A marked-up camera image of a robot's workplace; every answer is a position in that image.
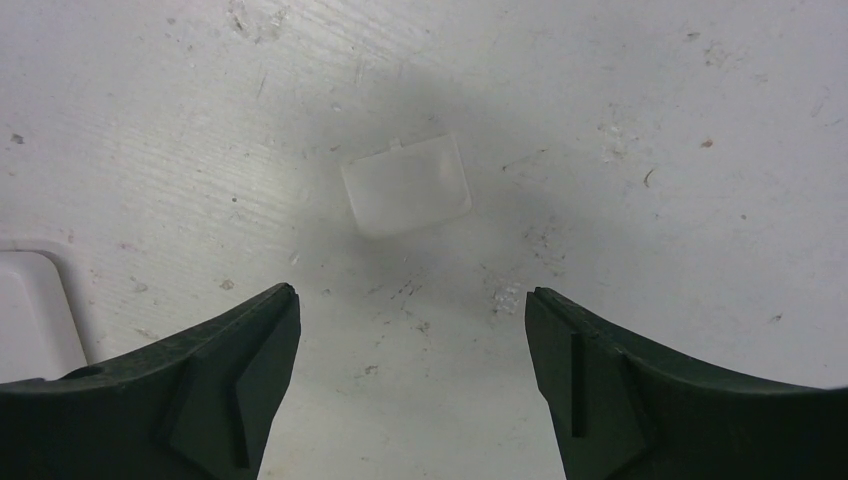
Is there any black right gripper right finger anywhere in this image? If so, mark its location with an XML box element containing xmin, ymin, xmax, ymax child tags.
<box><xmin>525</xmin><ymin>287</ymin><xmax>847</xmax><ymax>479</ymax></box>

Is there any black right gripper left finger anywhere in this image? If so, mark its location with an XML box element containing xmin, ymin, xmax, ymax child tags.
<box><xmin>1</xmin><ymin>283</ymin><xmax>301</xmax><ymax>479</ymax></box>

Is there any white remote control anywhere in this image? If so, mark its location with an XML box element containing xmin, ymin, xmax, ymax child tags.
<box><xmin>1</xmin><ymin>251</ymin><xmax>87</xmax><ymax>383</ymax></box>

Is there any white battery cover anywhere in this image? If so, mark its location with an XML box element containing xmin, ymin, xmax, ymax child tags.
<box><xmin>341</xmin><ymin>134</ymin><xmax>472</xmax><ymax>238</ymax></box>

